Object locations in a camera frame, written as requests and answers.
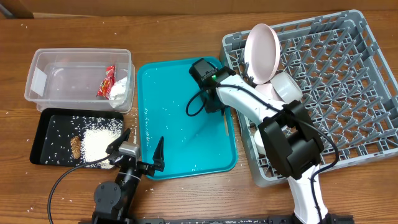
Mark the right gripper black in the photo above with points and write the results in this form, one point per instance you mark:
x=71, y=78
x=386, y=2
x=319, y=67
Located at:
x=210, y=107

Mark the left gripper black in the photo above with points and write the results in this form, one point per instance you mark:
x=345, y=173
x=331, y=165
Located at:
x=158, y=160

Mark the pile of rice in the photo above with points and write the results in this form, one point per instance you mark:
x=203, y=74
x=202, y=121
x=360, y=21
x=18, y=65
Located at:
x=95, y=143

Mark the small pink bowl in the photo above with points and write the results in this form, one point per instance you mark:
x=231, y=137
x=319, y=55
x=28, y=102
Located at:
x=268, y=90

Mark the white plastic wrap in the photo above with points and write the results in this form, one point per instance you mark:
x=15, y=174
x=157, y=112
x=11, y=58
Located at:
x=117, y=95

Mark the white cup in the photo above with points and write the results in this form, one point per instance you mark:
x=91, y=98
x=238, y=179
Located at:
x=259, y=143

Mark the brown food scrap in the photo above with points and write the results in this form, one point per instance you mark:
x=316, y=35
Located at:
x=75, y=147

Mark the red foil snack wrapper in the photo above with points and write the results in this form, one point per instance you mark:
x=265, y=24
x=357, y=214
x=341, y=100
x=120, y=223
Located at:
x=108, y=82

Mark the large white plate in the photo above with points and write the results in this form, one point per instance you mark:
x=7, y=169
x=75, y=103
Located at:
x=262, y=53

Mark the grey bowl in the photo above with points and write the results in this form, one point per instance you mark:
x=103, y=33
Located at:
x=286, y=87

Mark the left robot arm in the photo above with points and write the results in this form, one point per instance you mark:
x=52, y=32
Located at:
x=113, y=199

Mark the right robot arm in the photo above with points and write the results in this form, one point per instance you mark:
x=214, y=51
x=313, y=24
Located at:
x=291, y=142

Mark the grey dishwasher rack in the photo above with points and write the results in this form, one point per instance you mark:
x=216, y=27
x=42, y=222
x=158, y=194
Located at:
x=347, y=85

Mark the teal plastic tray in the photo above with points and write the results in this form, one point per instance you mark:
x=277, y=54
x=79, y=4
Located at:
x=195, y=142

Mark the clear plastic bin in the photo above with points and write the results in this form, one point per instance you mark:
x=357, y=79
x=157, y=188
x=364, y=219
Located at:
x=71, y=77

